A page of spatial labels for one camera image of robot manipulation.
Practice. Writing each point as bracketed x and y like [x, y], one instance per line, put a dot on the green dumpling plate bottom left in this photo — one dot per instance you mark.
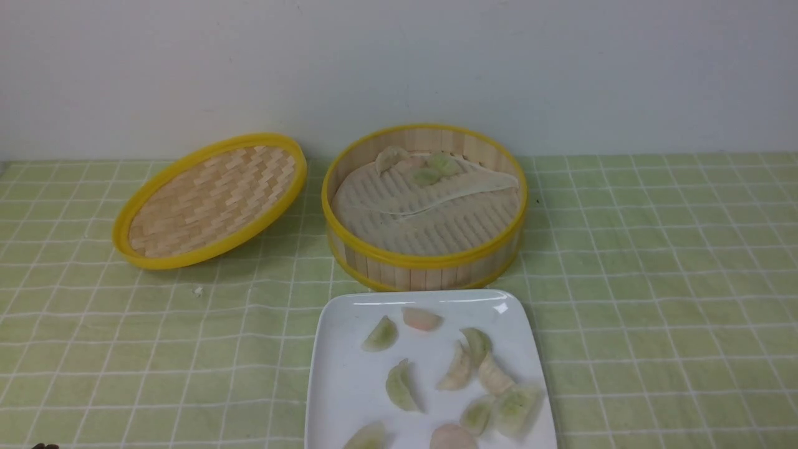
[371, 436]

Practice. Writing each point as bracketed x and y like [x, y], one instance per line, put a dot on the white steamer liner cloth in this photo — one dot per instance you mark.
[457, 214]

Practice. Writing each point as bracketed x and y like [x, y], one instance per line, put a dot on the pale beige dumpling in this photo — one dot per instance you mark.
[389, 157]

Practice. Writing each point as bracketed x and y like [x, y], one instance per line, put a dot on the yellow rimmed bamboo steamer basket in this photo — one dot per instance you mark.
[392, 272]

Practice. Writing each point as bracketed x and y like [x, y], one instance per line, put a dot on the green checked tablecloth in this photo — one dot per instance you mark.
[661, 291]

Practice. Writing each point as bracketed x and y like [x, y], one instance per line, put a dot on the pink dumpling plate top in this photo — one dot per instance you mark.
[421, 319]

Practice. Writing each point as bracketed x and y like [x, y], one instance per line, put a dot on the beige dumpling plate centre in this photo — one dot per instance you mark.
[458, 374]

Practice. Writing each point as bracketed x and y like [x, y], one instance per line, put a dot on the small green dumpling in steamer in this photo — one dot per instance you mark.
[425, 176]

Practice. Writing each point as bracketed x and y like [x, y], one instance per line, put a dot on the green dumpling plate top left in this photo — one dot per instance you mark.
[382, 337]

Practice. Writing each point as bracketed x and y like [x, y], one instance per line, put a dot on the small green dumpling plate lower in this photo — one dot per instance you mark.
[477, 414]

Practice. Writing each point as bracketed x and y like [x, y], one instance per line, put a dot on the green dumpling plate upper right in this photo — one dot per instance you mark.
[479, 344]

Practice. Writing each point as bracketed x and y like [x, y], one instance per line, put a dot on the large green dumpling plate right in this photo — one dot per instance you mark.
[516, 410]

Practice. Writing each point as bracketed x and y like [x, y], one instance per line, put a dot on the white square plate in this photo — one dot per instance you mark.
[347, 384]

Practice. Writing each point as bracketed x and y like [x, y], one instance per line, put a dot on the pink dumpling plate bottom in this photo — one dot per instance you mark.
[454, 436]

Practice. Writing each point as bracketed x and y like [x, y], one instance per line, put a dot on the yellow rimmed bamboo steamer lid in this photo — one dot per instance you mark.
[211, 201]

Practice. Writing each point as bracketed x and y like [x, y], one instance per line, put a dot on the green dumpling plate centre left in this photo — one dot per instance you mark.
[399, 388]

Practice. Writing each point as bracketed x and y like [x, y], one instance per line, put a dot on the pink dumpling plate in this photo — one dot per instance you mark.
[421, 319]
[454, 436]

